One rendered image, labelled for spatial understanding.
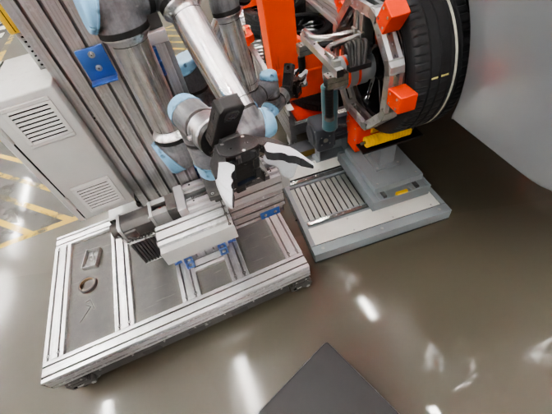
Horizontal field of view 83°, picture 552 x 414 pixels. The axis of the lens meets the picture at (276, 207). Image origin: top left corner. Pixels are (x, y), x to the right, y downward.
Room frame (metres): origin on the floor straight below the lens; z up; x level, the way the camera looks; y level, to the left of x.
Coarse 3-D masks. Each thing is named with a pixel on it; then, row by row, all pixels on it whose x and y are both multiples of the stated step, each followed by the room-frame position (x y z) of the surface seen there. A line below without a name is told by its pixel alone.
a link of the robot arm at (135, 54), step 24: (96, 0) 0.76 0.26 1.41; (120, 0) 0.78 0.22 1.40; (144, 0) 0.81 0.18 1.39; (96, 24) 0.76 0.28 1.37; (120, 24) 0.77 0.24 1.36; (144, 24) 0.81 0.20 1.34; (120, 48) 0.79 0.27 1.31; (144, 48) 0.80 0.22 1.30; (144, 72) 0.79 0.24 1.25; (144, 96) 0.79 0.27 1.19; (168, 96) 0.81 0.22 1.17; (168, 120) 0.79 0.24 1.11; (168, 144) 0.77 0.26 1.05
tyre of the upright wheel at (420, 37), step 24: (384, 0) 1.32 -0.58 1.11; (408, 0) 1.20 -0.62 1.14; (432, 0) 1.19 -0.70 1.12; (456, 0) 1.18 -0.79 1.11; (408, 24) 1.15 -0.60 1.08; (432, 24) 1.13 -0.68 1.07; (456, 24) 1.12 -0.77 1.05; (408, 48) 1.12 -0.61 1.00; (432, 48) 1.08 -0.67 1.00; (408, 72) 1.10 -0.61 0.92; (432, 72) 1.05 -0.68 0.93; (456, 72) 1.06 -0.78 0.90; (432, 96) 1.04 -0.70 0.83; (456, 96) 1.06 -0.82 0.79; (408, 120) 1.06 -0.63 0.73; (432, 120) 1.13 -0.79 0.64
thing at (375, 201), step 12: (348, 168) 1.43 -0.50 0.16; (360, 180) 1.32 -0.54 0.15; (420, 180) 1.22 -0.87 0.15; (360, 192) 1.26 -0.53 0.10; (372, 192) 1.20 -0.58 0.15; (384, 192) 1.16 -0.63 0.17; (396, 192) 1.14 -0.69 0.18; (408, 192) 1.13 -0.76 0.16; (420, 192) 1.14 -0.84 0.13; (372, 204) 1.11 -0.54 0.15; (384, 204) 1.11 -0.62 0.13
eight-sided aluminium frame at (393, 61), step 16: (352, 0) 1.42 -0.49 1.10; (368, 0) 1.37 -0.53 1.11; (352, 16) 1.52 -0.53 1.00; (368, 16) 1.28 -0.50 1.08; (336, 32) 1.58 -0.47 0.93; (336, 48) 1.58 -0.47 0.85; (384, 48) 1.14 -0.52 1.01; (400, 48) 1.13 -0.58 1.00; (384, 64) 1.12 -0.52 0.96; (400, 64) 1.09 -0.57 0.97; (384, 80) 1.11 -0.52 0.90; (400, 80) 1.09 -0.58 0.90; (352, 96) 1.47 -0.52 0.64; (384, 96) 1.10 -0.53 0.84; (352, 112) 1.37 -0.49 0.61; (384, 112) 1.08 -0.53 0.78; (368, 128) 1.20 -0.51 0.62
